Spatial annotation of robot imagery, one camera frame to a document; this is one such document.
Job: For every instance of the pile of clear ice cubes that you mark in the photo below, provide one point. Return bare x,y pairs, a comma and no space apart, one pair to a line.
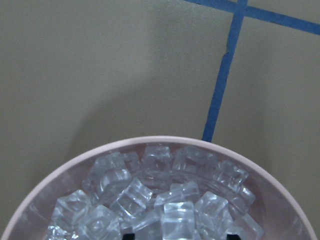
164,194

